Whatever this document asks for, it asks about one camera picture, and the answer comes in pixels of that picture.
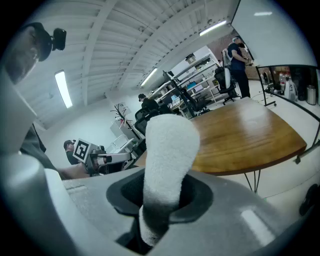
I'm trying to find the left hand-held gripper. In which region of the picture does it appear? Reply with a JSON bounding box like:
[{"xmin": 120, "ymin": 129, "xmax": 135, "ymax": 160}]
[{"xmin": 72, "ymin": 138, "xmax": 132, "ymax": 177}]

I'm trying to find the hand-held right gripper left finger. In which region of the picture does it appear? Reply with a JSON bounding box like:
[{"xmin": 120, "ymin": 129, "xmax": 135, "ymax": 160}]
[{"xmin": 44, "ymin": 166, "xmax": 145, "ymax": 256}]

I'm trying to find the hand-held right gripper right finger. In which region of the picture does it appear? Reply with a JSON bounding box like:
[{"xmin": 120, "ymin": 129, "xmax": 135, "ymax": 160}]
[{"xmin": 152, "ymin": 169, "xmax": 302, "ymax": 256}]

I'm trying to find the white cloth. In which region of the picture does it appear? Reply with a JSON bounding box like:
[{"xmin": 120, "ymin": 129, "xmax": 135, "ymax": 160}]
[{"xmin": 138, "ymin": 113, "xmax": 201, "ymax": 248}]

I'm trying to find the person's left forearm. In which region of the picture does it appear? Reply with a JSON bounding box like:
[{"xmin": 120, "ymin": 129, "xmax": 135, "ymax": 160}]
[{"xmin": 57, "ymin": 162, "xmax": 91, "ymax": 180}]

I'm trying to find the black coat rack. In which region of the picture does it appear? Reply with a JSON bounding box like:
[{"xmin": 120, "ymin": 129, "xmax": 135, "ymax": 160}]
[{"xmin": 111, "ymin": 102, "xmax": 132, "ymax": 131}]

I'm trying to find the black office chair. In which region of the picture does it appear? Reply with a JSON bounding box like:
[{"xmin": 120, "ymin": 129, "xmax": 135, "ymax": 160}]
[
  {"xmin": 214, "ymin": 66, "xmax": 241, "ymax": 106},
  {"xmin": 134, "ymin": 109, "xmax": 161, "ymax": 137},
  {"xmin": 183, "ymin": 88, "xmax": 212, "ymax": 116}
]

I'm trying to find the person's black clothing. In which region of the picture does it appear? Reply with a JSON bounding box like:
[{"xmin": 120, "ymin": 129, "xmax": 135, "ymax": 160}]
[{"xmin": 19, "ymin": 123, "xmax": 66, "ymax": 181}]

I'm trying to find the long ceiling light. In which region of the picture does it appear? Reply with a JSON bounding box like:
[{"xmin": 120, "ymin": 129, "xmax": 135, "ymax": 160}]
[
  {"xmin": 198, "ymin": 19, "xmax": 228, "ymax": 37},
  {"xmin": 139, "ymin": 66, "xmax": 159, "ymax": 88},
  {"xmin": 54, "ymin": 69, "xmax": 74, "ymax": 110}
]

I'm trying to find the black rolling pole stand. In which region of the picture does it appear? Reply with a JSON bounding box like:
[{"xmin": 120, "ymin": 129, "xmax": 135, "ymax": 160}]
[{"xmin": 162, "ymin": 70, "xmax": 201, "ymax": 118}]

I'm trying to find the white shelf unit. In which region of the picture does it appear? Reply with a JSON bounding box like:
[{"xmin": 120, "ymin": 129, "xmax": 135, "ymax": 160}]
[{"xmin": 147, "ymin": 46, "xmax": 226, "ymax": 106}]

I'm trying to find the person's head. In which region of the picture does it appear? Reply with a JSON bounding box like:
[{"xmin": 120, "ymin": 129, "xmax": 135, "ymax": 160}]
[{"xmin": 4, "ymin": 21, "xmax": 55, "ymax": 85}]

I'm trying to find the white bag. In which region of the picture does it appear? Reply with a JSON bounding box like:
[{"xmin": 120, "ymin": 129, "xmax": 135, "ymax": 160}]
[{"xmin": 284, "ymin": 76, "xmax": 299, "ymax": 101}]

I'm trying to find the metal trash bin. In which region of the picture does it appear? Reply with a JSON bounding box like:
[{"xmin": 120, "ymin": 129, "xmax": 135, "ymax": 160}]
[{"xmin": 306, "ymin": 84, "xmax": 317, "ymax": 106}]

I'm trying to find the large whiteboard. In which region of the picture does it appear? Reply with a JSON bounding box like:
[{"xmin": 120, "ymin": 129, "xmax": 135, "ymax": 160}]
[{"xmin": 229, "ymin": 0, "xmax": 320, "ymax": 68}]

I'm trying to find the black head-mounted camera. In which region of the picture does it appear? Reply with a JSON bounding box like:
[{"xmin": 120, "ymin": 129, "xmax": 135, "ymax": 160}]
[{"xmin": 51, "ymin": 27, "xmax": 68, "ymax": 52}]

